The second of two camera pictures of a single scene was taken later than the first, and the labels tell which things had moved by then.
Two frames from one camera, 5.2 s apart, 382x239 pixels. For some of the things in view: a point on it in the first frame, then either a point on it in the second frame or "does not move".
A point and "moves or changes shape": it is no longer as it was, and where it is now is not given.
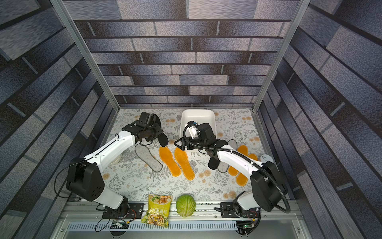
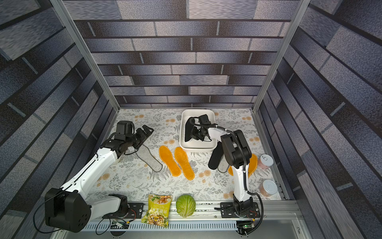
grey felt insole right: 223,168 does not move
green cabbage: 185,205 does not move
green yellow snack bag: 158,210 does not move
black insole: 163,140 moves or changes shape
